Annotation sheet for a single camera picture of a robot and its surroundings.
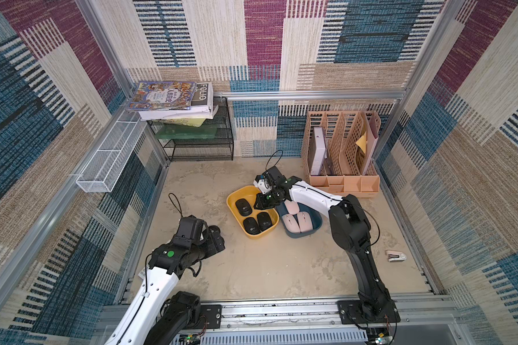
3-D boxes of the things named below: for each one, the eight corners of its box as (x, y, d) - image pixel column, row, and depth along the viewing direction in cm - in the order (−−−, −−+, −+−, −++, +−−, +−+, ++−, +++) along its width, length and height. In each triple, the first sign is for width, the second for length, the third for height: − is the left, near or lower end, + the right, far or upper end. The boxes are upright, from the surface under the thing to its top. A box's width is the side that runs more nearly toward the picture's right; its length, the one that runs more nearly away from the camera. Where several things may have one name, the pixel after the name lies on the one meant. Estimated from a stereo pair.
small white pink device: (388, 262, 87) (392, 259, 85) (385, 253, 89) (388, 250, 87) (404, 261, 87) (407, 259, 85) (400, 253, 89) (404, 250, 87)
